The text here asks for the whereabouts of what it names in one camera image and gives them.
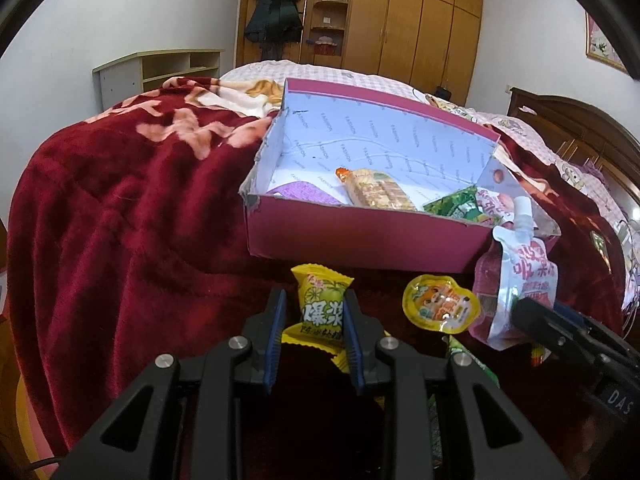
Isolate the wooden headboard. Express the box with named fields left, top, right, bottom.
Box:
left=507, top=86, right=640, bottom=211

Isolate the black cable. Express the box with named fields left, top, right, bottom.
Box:
left=20, top=455, right=66, bottom=480

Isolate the green pea snack packet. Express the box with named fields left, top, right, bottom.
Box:
left=422, top=185, right=493, bottom=224
left=427, top=335, right=501, bottom=466

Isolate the cartoon print jelly cup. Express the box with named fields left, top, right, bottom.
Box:
left=402, top=274, right=482, bottom=335

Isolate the red basket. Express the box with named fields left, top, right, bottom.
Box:
left=307, top=35, right=338, bottom=56

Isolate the pink cardboard box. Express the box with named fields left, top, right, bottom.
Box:
left=239, top=77, right=562, bottom=273

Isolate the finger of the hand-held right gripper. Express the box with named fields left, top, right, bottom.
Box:
left=552, top=304, right=626, bottom=348
left=510, top=297, right=608, bottom=376

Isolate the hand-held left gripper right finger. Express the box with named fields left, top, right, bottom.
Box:
left=341, top=290, right=571, bottom=480

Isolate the rice cracker packet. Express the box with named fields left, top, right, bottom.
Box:
left=334, top=166, right=417, bottom=211

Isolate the yellow candy packet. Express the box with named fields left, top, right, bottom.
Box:
left=280, top=263, right=356, bottom=373

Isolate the red printed blanket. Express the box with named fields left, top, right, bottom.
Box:
left=7, top=75, right=626, bottom=480

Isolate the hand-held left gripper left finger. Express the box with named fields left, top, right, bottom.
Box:
left=50, top=287, right=288, bottom=480

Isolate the framed wall picture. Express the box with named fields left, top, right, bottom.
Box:
left=585, top=10, right=630, bottom=77

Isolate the wooden wardrobe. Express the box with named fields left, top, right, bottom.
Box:
left=227, top=0, right=485, bottom=106

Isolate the white shelf unit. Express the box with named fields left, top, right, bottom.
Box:
left=92, top=49, right=226, bottom=111

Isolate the dark hanging coat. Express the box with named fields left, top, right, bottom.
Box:
left=244, top=0, right=278, bottom=61

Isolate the purple plastic tray pack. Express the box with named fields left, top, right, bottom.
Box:
left=272, top=181, right=346, bottom=206

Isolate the pink jelly drink pouch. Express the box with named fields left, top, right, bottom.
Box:
left=467, top=242, right=511, bottom=346
left=487, top=197, right=560, bottom=351
left=475, top=187, right=518, bottom=228

